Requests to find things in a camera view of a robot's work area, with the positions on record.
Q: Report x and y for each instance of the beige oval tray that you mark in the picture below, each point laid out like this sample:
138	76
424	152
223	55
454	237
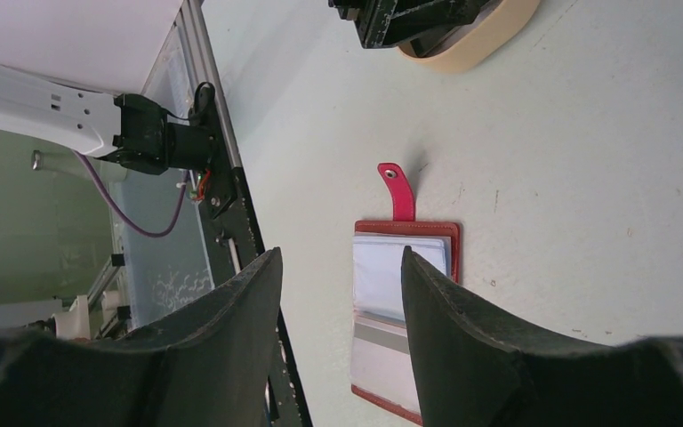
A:
463	48

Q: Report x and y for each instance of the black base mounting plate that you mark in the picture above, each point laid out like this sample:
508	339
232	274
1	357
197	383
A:
233	240

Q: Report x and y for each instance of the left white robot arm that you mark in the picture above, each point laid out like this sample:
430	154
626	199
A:
139	134

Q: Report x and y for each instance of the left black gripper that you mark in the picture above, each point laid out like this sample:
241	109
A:
386	24

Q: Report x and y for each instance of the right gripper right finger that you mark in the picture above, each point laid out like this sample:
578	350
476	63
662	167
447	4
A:
476	364

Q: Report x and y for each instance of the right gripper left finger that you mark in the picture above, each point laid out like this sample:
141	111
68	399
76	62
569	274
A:
206	364

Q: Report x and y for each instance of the aluminium frame rail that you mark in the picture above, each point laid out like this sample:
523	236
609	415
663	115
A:
164	274

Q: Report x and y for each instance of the red card holder wallet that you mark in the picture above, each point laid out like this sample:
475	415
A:
380	365

